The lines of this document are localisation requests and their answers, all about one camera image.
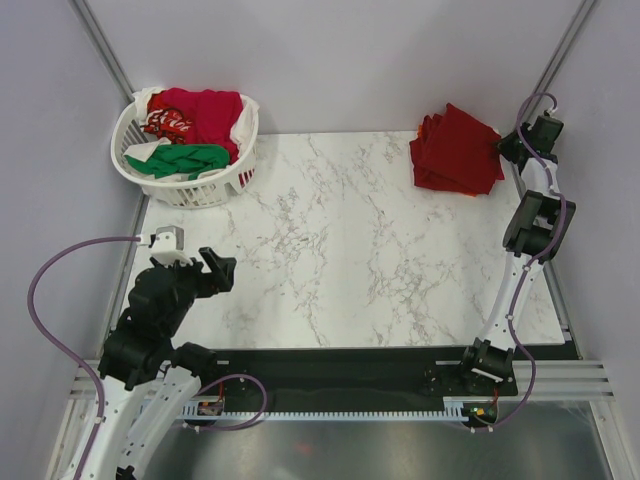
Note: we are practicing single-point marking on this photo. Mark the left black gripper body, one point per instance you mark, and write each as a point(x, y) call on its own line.
point(191, 282)

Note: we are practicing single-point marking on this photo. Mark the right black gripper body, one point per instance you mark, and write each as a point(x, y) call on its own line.
point(509, 146)

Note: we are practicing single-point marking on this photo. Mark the dark red t shirt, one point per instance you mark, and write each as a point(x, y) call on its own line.
point(464, 149)

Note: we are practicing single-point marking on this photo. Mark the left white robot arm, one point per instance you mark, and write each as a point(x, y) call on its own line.
point(143, 380)

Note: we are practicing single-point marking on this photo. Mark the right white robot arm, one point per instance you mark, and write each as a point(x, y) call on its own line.
point(532, 238)

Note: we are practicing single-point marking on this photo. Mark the white laundry basket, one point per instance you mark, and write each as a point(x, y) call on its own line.
point(209, 189)

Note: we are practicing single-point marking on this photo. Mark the folded orange shirt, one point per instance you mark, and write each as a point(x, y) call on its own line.
point(424, 178)

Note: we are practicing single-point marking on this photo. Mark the green shirt in basket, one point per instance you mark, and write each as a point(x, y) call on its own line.
point(188, 162)

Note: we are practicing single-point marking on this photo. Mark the folded dark red shirt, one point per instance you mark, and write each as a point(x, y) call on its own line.
point(429, 124)

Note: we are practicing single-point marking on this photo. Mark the red printed shirt in basket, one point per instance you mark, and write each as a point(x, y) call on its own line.
point(165, 121)

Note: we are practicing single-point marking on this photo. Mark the white shirt in basket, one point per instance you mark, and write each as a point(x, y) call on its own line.
point(241, 132)

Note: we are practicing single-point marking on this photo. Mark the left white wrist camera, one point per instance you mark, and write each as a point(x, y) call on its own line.
point(166, 245)

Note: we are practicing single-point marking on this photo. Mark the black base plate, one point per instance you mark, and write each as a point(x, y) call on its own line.
point(341, 380)

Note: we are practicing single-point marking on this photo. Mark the right aluminium frame post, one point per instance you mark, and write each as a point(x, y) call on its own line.
point(568, 40)

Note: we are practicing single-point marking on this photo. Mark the aluminium frame post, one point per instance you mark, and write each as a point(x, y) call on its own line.
point(99, 40)
point(568, 40)

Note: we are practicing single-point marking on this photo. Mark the right aluminium table rail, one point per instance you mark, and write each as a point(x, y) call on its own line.
point(555, 310)

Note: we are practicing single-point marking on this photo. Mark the aluminium rail bars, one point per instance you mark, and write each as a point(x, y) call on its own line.
point(580, 380)

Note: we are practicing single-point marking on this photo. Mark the left aluminium frame post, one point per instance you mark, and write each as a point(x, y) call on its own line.
point(99, 40)

